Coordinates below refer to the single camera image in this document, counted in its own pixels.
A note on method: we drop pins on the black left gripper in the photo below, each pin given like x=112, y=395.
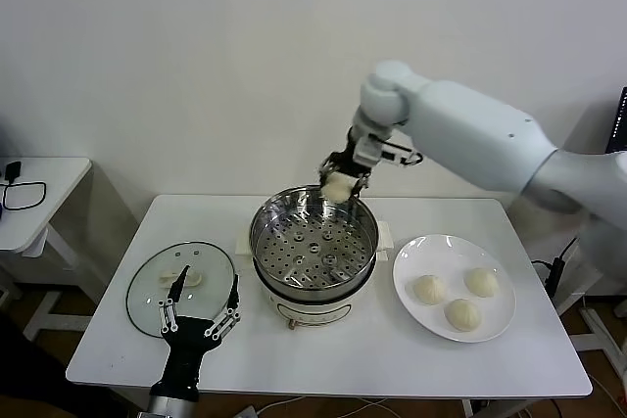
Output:
x=188, y=339

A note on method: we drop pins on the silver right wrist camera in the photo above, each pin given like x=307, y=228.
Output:
x=367, y=151

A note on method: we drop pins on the small white side table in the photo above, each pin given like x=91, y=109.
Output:
x=54, y=178

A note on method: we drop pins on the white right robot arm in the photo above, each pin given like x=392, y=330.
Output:
x=465, y=129

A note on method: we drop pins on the round white plate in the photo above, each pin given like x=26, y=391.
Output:
x=421, y=251

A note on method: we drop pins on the perforated steel steamer basket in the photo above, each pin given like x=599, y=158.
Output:
x=313, y=246

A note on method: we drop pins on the white steamed baozi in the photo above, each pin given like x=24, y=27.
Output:
x=463, y=314
x=428, y=289
x=338, y=188
x=482, y=282

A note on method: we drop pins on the white electric cooker pot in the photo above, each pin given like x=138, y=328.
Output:
x=313, y=308

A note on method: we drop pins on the round glass pot lid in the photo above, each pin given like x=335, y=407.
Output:
x=142, y=300

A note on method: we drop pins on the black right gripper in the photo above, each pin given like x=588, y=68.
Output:
x=345, y=158

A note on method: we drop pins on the white desk with laptop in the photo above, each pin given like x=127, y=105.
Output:
x=602, y=332

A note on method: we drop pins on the black power adapter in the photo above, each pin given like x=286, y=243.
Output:
x=12, y=171

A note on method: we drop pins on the dark open laptop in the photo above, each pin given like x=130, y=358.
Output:
x=619, y=119

